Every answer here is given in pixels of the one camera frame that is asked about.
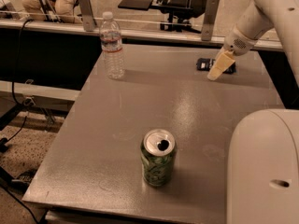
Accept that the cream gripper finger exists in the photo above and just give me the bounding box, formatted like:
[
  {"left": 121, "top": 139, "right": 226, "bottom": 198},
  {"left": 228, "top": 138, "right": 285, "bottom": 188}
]
[{"left": 207, "top": 48, "right": 235, "bottom": 81}]

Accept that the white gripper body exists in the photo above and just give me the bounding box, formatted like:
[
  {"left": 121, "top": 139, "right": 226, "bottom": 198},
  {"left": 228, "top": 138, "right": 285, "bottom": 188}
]
[{"left": 223, "top": 25, "right": 257, "bottom": 56}]

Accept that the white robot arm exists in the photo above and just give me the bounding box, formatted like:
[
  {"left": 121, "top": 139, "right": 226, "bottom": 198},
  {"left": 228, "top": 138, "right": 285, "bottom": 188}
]
[{"left": 207, "top": 0, "right": 299, "bottom": 224}]

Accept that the black office chair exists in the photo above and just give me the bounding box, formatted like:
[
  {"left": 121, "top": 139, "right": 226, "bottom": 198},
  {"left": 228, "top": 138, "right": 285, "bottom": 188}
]
[{"left": 155, "top": 0, "right": 207, "bottom": 34}]

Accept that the green soda can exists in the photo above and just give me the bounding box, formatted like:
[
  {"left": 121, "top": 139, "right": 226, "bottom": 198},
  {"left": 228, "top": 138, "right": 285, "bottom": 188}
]
[{"left": 140, "top": 129, "right": 177, "bottom": 187}]

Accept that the clear plastic water bottle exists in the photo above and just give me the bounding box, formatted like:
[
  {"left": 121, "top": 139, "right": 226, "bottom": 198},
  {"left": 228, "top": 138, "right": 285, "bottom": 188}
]
[{"left": 99, "top": 11, "right": 124, "bottom": 79}]

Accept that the seated person in beige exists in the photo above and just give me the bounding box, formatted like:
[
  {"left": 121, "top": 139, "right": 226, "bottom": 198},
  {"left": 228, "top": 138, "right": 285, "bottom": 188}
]
[{"left": 21, "top": 0, "right": 81, "bottom": 24}]

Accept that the metal railing bar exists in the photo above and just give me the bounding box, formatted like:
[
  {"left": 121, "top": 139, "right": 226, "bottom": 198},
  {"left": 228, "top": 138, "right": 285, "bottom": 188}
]
[{"left": 0, "top": 18, "right": 284, "bottom": 52}]

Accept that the right metal rail bracket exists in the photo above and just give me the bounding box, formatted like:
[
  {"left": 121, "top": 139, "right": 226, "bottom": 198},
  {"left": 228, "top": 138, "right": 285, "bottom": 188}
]
[{"left": 201, "top": 0, "right": 220, "bottom": 41}]

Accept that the metal rail bracket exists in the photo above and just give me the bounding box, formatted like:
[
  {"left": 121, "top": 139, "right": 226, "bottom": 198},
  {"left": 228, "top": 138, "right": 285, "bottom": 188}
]
[
  {"left": 201, "top": 0, "right": 220, "bottom": 41},
  {"left": 78, "top": 0, "right": 97, "bottom": 32}
]

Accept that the left metal rail bracket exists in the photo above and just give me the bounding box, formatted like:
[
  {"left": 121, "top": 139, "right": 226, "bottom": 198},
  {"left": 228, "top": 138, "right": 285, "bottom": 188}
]
[{"left": 78, "top": 0, "right": 97, "bottom": 32}]

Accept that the black power cable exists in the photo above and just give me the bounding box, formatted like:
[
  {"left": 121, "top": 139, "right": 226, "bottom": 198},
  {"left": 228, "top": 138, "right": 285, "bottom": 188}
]
[{"left": 0, "top": 19, "right": 35, "bottom": 154}]

